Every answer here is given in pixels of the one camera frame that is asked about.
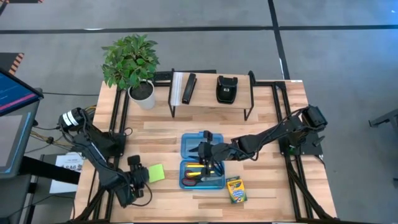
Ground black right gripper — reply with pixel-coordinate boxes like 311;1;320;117
189;130;233;178

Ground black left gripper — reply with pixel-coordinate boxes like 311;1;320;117
126;154;152;200

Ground green sticky note pad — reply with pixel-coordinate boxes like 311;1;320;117
148;163;166;184

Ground blue plastic pencil case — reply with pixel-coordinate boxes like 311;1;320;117
179;131;226;190

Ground yellow highlighter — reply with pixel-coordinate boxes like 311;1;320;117
185;170;216;177

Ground red-handled scissors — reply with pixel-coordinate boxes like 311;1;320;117
181;169;223;187

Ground crayon box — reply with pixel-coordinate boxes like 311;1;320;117
226;175;248;205

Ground wooden shelf riser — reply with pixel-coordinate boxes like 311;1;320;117
167;68;255;122

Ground black stapler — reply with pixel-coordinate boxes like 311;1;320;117
181;73;197;105

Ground white paper stack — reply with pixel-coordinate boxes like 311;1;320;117
170;72;184;106

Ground white printed paper sheet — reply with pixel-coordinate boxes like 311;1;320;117
49;152;85;194

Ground black flat bar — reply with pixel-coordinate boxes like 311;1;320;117
19;155;81;185

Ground green plant in white pot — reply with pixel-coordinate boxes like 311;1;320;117
101;34;160;110

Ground computer monitor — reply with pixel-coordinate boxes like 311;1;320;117
0;68;44;180

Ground black orange hazard striped board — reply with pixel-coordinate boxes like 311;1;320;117
0;52;25;75

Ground grey furniture leg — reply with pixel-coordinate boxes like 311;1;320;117
368;108;398;128

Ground black aluminium table frame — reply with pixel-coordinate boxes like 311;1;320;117
73;70;336;223

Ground yellow and black cable bundle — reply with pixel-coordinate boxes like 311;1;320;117
30;105;97;153

